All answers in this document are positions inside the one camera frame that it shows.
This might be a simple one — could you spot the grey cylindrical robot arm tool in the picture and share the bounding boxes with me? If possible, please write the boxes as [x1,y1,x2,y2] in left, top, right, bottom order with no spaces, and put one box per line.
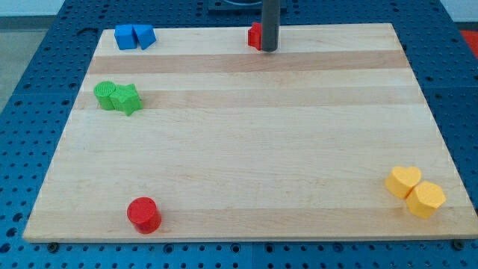
[261,0,280,52]

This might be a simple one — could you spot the light wooden board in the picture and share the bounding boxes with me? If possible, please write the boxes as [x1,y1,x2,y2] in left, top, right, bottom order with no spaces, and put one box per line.
[23,23,477,243]

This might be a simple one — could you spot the red star block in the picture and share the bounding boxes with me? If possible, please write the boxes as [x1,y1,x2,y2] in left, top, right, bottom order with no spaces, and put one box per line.
[247,22,262,51]

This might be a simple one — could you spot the green star block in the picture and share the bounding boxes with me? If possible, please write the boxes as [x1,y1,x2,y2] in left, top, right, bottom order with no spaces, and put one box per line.
[109,84,143,116]

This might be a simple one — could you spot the red cylinder block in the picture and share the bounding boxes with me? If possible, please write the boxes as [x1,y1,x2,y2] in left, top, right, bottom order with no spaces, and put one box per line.
[126,197,162,234]

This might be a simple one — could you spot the blue triangular block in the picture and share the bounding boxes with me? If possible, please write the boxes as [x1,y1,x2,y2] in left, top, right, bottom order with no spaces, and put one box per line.
[133,25,156,50]

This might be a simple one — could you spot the green cylinder block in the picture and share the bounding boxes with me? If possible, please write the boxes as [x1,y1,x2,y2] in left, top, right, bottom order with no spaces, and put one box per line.
[93,81,116,111]

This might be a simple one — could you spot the blue cube block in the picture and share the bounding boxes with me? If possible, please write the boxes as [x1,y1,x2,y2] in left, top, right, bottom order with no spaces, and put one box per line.
[114,24,137,50]

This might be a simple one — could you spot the yellow heart block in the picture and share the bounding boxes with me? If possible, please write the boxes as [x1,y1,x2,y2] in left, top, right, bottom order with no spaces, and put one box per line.
[384,166,422,199]

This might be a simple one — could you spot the yellow hexagon block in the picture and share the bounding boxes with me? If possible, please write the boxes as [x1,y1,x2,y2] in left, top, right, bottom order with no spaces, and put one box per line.
[406,181,447,219]

